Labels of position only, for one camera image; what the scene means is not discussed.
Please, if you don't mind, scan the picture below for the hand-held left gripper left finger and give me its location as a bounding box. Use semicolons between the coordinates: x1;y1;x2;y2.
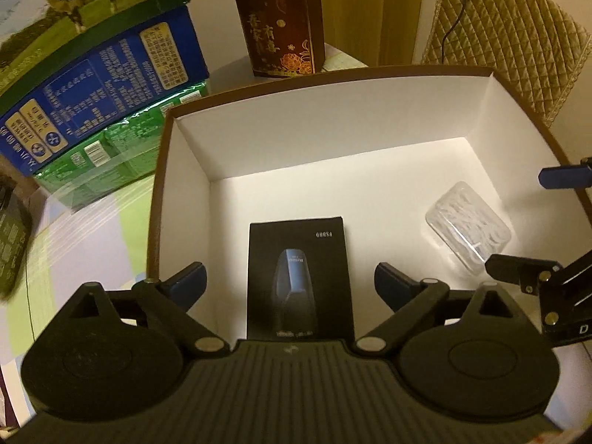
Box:
60;261;231;358

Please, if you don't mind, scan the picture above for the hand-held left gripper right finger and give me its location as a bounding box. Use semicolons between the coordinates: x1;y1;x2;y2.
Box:
354;261;528;356

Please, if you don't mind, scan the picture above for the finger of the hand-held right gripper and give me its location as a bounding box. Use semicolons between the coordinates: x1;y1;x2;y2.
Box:
485;253;564;297
539;157;592;190

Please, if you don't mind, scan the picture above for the clear floss pick box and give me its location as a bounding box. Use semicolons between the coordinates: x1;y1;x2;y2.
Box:
424;181;513;278

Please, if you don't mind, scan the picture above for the black shaver package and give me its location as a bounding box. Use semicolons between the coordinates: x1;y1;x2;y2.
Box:
246;216;354;340

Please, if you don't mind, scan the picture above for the brown cardboard box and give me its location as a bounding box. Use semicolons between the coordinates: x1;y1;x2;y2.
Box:
147;65;592;347

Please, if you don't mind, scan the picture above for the checked cloth desktop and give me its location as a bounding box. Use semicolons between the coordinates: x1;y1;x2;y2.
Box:
0;41;371;431

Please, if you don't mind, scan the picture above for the green shrink-wrapped drink pack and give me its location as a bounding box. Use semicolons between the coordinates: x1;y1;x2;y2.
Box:
34;81;209;209

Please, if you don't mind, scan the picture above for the quilted tan chair cushion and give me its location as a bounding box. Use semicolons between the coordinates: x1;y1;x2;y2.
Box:
421;0;592;125

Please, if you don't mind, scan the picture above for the dark container with clear lid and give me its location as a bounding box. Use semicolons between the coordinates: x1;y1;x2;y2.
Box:
0;173;33;299

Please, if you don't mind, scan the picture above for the blue milk carton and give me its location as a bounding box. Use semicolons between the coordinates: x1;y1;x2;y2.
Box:
0;7;211;176

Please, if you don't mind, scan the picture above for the wooden door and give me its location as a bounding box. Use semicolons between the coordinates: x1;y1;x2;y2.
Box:
274;0;428;68

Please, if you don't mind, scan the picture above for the dark brown paper bag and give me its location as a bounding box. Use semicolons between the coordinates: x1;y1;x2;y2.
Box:
231;0;327;77

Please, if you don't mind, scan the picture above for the black power cable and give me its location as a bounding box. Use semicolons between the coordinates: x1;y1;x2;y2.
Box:
439;0;472;63

